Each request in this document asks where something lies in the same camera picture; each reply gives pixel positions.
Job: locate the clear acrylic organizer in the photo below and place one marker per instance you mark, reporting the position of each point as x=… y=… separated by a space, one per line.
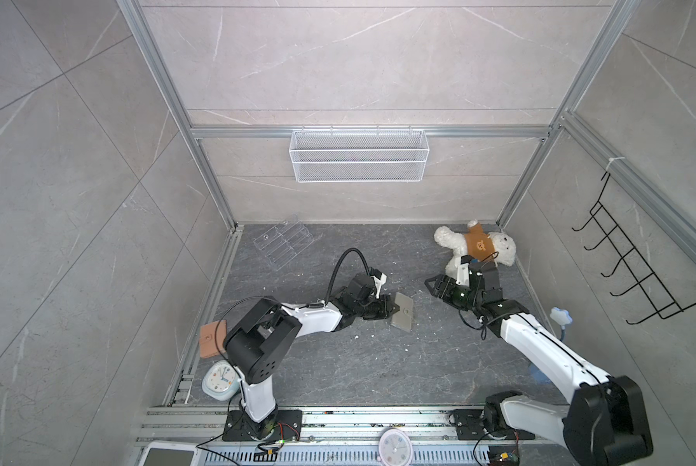
x=284 y=242

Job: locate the white wire mesh basket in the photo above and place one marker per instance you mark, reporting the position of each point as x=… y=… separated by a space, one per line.
x=359 y=156

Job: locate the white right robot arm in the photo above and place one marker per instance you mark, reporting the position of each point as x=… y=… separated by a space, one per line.
x=604 y=419

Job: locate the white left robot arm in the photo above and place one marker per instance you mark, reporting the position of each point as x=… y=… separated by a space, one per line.
x=257 y=345

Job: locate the black wire hook rack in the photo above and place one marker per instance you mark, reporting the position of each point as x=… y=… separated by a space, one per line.
x=631 y=260

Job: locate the round white clock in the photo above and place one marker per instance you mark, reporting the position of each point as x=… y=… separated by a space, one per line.
x=395 y=448

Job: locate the brown leather pouch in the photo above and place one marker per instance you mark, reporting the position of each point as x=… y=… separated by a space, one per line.
x=211 y=337

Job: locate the white teddy bear brown sweater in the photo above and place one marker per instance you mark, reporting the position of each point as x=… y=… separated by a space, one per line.
x=476 y=243

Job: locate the white alarm clock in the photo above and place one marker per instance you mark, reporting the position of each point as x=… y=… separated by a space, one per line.
x=221 y=382

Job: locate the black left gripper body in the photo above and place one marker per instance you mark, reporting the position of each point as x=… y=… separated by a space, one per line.
x=373 y=310

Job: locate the white tablet device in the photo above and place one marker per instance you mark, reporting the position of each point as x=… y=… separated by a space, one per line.
x=160 y=453

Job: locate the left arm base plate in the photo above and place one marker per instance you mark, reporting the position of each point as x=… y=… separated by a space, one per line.
x=280 y=425

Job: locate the aluminium frame post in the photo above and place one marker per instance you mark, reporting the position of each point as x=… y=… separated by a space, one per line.
x=143 y=36

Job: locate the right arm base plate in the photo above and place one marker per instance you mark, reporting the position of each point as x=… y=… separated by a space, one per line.
x=471 y=425

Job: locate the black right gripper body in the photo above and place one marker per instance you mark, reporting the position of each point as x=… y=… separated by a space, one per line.
x=460 y=295

